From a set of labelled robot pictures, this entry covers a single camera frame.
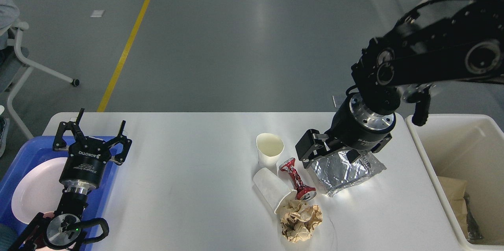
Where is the brown paper sheet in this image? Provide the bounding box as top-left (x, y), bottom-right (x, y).
top-left (437, 176), bottom-right (469, 239)

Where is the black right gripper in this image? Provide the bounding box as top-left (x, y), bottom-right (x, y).
top-left (295, 93), bottom-right (396, 169)

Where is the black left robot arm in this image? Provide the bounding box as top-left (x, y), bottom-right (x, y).
top-left (9, 108), bottom-right (133, 251)

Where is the upright white paper cup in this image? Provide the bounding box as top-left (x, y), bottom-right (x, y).
top-left (256, 133), bottom-right (284, 168)

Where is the blue plastic tray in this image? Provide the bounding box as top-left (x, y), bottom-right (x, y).
top-left (0, 136), bottom-right (124, 251)

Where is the beige plastic bin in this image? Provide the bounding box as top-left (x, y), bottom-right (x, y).
top-left (406, 114), bottom-right (504, 251)

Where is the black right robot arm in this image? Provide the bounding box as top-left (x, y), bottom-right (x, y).
top-left (295, 0), bottom-right (504, 169)

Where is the pink ribbed mug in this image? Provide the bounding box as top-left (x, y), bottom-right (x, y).
top-left (24, 212), bottom-right (54, 251)

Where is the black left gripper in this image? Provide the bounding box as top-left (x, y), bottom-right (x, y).
top-left (51, 108), bottom-right (132, 192)

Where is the pink plate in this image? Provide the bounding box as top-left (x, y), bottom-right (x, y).
top-left (11, 157), bottom-right (67, 224)

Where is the crushed red soda can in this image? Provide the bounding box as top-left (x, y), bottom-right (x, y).
top-left (279, 157), bottom-right (317, 201)

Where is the grey green mug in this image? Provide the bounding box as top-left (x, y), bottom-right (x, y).
top-left (0, 224), bottom-right (18, 251)

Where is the white paper cup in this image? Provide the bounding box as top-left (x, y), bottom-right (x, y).
top-left (256, 133), bottom-right (284, 168)
top-left (252, 168), bottom-right (296, 215)

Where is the brown paper ball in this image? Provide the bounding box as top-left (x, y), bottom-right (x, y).
top-left (278, 199), bottom-right (323, 243)

